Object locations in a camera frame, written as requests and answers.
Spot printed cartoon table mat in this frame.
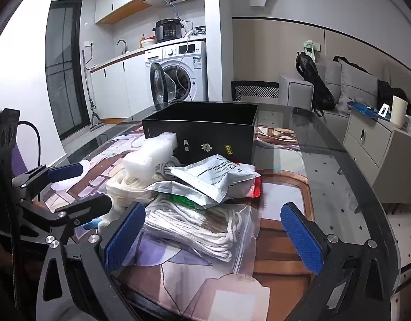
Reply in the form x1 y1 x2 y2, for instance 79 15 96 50
55 120 317 321

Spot black backpack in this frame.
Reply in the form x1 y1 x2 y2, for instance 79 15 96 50
295 52 336 117

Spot black patterned chair back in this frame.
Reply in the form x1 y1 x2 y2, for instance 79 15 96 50
231 80 280 103

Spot red packet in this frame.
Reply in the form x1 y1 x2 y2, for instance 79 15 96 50
225 174 262 199

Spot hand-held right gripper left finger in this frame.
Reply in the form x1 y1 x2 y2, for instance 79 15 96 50
36 202 146 321

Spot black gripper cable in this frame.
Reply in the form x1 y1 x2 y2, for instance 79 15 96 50
17 121 42 168

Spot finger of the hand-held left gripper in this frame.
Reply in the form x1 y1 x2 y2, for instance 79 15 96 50
12 161 89 202
16 194 113 245

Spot green white wall holder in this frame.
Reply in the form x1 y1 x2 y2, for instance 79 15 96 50
301 39 322 58

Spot black jacket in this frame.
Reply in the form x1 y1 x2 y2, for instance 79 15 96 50
333 55 370 75

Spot dark glass door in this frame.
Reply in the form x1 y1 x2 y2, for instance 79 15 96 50
45 0 84 141

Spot bagged white strap bundle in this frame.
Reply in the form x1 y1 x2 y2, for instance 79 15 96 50
98 169 159 233

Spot floor mop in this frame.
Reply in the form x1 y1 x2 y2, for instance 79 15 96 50
82 49 104 132

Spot white washing machine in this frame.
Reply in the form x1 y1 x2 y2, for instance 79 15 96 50
144 40 209 108

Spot white paper cup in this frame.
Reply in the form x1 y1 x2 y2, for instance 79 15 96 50
391 95 409 128

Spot hanging white power cable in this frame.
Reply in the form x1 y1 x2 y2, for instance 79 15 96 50
162 0 197 101

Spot zip bag of twisted rope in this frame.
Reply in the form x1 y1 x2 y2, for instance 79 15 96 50
141 196 258 275

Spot black pressure cooker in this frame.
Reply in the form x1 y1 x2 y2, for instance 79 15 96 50
152 19 184 43

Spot black cardboard box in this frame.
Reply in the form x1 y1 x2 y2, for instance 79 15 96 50
142 102 258 164

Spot green packet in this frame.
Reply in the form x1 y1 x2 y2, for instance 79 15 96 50
165 194 200 208

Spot white base cabinets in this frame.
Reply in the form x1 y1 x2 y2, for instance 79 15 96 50
91 55 151 121

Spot grey side cabinet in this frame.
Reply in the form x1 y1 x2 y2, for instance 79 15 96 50
342 107 411 204

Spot silver foil packet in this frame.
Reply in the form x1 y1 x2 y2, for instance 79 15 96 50
148 180 219 208

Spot grey sofa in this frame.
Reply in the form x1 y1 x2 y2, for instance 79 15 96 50
279 58 411 131

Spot white printed sachet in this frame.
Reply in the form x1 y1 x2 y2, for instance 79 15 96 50
170 155 261 204

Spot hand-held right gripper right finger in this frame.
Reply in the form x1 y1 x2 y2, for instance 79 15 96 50
281 202 399 321

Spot black clothing pile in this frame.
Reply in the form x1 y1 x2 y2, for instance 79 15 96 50
378 80 411 115

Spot blue tray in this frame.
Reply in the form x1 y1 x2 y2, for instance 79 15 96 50
348 100 393 121

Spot grey cushion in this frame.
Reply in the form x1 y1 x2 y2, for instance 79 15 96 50
337 58 382 108

